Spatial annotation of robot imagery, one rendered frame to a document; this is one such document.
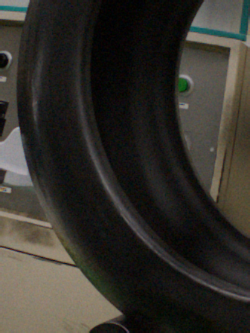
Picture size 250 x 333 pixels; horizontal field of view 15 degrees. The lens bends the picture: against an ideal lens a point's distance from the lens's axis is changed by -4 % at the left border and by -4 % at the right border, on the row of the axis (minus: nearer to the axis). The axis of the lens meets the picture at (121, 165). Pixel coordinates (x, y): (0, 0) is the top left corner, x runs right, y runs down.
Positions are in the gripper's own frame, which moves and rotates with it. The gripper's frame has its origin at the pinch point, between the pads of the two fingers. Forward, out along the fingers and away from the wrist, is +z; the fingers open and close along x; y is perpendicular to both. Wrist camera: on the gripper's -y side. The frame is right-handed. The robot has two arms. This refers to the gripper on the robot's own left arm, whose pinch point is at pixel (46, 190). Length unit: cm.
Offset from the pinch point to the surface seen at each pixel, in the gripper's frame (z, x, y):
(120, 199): 11.5, -11.7, 3.1
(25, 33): -3.0, -9.0, 14.7
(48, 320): -19, 61, -32
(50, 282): -20, 61, -25
